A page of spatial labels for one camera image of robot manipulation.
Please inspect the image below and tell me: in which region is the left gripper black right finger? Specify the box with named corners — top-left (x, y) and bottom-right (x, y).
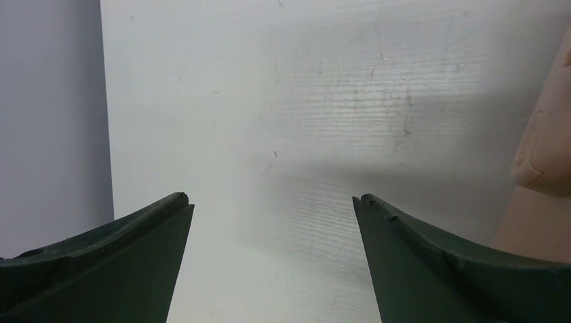
top-left (353, 194), bottom-right (570, 322)

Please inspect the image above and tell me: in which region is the pink suitcase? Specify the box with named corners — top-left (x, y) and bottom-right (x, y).
top-left (490, 31), bottom-right (570, 263)

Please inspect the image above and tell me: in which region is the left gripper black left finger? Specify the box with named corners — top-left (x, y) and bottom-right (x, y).
top-left (1, 192), bottom-right (194, 322)

